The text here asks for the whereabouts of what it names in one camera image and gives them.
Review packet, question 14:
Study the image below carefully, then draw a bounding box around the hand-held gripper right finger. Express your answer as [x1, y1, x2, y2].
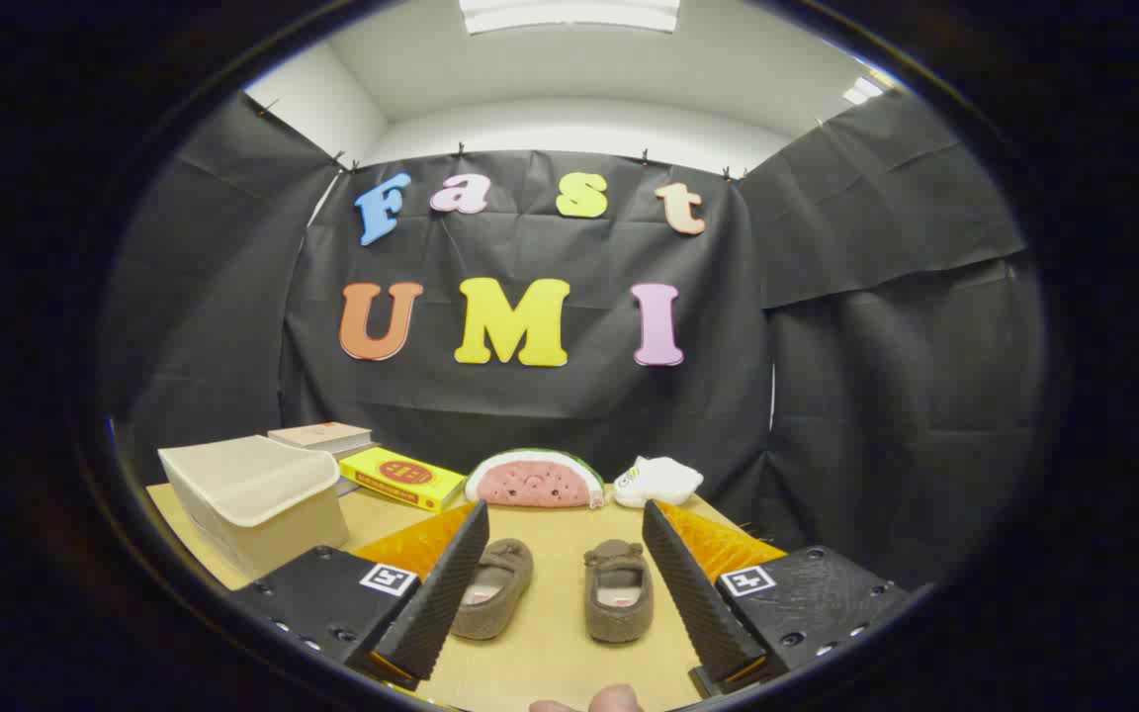
[642, 499, 912, 699]

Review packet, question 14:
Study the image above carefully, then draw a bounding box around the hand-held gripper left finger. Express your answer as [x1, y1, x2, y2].
[228, 500, 490, 691]

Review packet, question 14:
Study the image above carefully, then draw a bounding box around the brown fuzzy shoe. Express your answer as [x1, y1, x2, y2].
[451, 538, 535, 641]
[583, 539, 655, 645]

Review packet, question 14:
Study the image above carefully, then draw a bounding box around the cream storage box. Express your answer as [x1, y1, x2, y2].
[157, 435, 351, 579]

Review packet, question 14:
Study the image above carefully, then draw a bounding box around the white plush toy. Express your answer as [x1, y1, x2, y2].
[613, 456, 704, 509]

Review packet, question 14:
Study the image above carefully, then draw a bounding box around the yellow book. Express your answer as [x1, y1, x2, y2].
[339, 447, 468, 513]

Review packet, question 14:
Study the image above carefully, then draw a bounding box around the watermelon slice plush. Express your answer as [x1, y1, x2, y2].
[464, 449, 607, 509]

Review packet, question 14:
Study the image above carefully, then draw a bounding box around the grey book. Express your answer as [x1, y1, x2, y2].
[330, 442, 380, 495]

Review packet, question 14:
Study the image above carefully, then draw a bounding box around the long ceiling light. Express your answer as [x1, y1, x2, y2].
[459, 0, 681, 36]

